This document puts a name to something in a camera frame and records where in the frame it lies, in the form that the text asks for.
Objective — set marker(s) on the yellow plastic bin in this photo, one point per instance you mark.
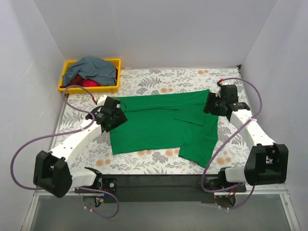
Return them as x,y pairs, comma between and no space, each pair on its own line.
102,89

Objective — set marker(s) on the grey-blue t-shirt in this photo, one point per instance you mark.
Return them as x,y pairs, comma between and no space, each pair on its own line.
96,69

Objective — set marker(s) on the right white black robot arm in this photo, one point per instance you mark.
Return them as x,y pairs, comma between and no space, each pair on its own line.
267,160

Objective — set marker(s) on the green t-shirt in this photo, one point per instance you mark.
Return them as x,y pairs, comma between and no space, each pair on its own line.
167,121

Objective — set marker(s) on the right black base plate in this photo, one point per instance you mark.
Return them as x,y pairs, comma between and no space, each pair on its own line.
214,185

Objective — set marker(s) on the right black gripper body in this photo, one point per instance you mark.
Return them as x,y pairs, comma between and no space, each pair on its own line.
209,103

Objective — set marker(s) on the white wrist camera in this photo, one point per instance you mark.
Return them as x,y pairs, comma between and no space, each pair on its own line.
100,101
222,83

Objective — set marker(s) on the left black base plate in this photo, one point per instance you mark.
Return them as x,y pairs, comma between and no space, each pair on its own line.
104,184

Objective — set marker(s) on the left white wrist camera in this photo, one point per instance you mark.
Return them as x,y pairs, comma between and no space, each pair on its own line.
100,101

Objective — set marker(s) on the aluminium frame rail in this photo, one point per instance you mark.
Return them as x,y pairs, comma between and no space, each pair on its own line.
165,203

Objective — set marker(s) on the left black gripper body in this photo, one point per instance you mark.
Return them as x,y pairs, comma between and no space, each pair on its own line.
118,118

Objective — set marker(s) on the magenta t-shirt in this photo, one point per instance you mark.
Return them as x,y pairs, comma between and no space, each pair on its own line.
90,83

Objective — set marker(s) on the floral patterned table mat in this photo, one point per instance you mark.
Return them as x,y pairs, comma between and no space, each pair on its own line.
230,151

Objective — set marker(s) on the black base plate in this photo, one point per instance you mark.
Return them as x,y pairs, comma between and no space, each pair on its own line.
104,184
214,185

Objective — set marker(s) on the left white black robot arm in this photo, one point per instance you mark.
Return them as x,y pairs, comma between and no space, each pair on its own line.
53,171

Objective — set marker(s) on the dark red t-shirt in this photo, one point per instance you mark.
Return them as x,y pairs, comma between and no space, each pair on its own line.
77,80

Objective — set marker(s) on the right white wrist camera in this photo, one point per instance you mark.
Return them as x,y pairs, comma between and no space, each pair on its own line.
222,83

